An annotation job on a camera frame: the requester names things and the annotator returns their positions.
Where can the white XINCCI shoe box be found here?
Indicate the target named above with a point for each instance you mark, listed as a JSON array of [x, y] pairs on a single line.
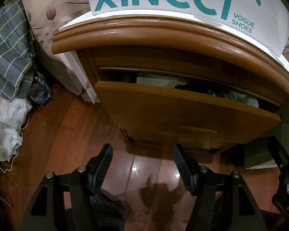
[[265, 21]]

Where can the wooden nightstand drawer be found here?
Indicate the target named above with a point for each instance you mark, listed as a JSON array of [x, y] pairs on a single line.
[[161, 111]]

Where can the grey plaid cloth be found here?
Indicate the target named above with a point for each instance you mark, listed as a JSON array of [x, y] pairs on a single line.
[[16, 52]]

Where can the white leaf-print fabric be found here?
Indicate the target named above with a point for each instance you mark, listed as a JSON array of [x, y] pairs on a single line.
[[12, 117]]

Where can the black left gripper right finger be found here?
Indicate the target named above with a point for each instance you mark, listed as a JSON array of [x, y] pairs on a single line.
[[223, 202]]

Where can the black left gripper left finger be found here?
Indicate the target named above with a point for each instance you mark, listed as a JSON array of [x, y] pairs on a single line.
[[61, 202]]

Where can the blue patterned bag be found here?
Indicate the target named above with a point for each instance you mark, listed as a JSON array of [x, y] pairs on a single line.
[[40, 93]]

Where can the plaid slipper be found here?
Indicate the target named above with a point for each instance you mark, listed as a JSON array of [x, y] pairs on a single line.
[[110, 214]]

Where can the brown wooden nightstand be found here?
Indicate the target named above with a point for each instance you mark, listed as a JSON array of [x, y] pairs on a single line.
[[174, 47]]

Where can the dark blue speckled underwear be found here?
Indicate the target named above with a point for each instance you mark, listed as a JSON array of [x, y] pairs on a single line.
[[203, 89]]

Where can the pink floral bed sheet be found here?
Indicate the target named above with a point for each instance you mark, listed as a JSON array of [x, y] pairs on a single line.
[[46, 17]]

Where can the light blue underwear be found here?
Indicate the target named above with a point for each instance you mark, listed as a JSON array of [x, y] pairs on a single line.
[[242, 98]]

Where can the white cardboard strip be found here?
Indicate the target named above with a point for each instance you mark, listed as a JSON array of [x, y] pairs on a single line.
[[76, 66]]

